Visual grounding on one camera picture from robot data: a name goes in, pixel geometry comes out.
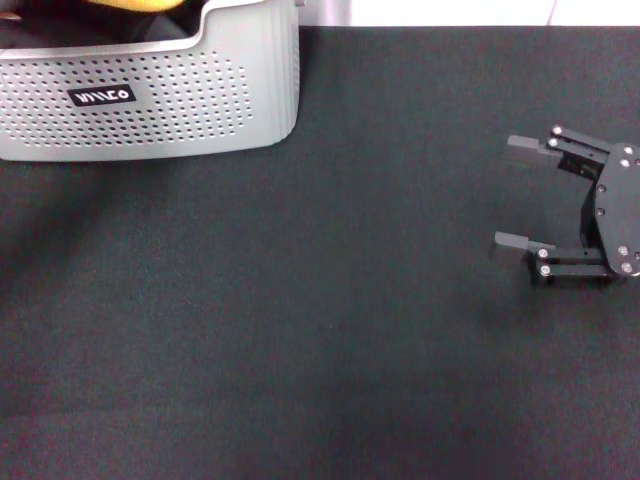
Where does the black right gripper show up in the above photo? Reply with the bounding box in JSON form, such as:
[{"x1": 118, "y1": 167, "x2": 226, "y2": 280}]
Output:
[{"x1": 488, "y1": 124, "x2": 640, "y2": 289}]

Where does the dark cloths pile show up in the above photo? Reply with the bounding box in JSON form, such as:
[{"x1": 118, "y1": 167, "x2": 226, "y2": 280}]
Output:
[{"x1": 0, "y1": 0, "x2": 207, "y2": 50}]

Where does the grey and yellow towel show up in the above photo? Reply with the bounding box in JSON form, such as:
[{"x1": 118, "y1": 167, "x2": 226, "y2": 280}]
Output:
[{"x1": 85, "y1": 0, "x2": 187, "y2": 12}]

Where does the grey perforated plastic storage box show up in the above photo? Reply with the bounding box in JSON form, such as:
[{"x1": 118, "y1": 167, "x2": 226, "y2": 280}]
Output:
[{"x1": 0, "y1": 0, "x2": 302, "y2": 162}]

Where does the black tablecloth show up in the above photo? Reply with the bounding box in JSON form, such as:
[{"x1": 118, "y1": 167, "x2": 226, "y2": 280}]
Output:
[{"x1": 0, "y1": 24, "x2": 640, "y2": 480}]

